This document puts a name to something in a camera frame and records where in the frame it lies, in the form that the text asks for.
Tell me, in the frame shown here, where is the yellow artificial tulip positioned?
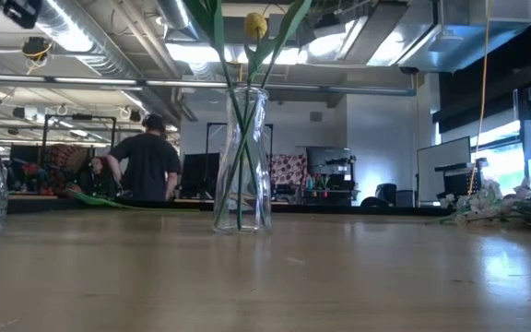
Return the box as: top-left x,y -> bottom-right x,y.
184,0 -> 269,227
213,0 -> 313,228
237,11 -> 271,231

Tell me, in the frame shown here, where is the tall clear glass vase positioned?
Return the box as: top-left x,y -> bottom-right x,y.
212,86 -> 274,234

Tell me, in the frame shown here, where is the red patterned fabric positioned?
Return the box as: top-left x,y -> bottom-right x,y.
269,153 -> 309,188

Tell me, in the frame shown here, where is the dark desk monitor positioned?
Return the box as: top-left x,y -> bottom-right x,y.
180,151 -> 220,200

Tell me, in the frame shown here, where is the person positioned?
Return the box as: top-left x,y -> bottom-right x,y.
106,113 -> 183,203

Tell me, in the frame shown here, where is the black office chair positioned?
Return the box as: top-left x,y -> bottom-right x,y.
360,183 -> 398,208

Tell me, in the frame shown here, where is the red artificial flower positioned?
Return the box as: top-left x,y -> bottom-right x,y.
62,183 -> 200,213

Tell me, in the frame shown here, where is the whiteboard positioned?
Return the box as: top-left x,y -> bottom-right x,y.
416,136 -> 473,204

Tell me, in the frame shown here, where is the black equipment cart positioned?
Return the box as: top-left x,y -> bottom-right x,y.
434,159 -> 488,202

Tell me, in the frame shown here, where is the black stand pole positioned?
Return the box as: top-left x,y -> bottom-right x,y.
513,85 -> 531,199

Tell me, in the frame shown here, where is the black wall monitor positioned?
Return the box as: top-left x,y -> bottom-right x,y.
305,146 -> 354,176

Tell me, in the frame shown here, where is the black aluminium table frame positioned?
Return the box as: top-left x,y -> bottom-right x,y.
6,196 -> 455,218

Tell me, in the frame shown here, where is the long ceiling light rail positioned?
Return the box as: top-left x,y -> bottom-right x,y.
0,73 -> 417,97

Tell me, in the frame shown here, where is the silver round ventilation duct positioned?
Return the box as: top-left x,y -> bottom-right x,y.
34,0 -> 183,125

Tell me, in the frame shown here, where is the yellow cable reel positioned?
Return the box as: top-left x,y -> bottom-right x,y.
20,36 -> 54,75

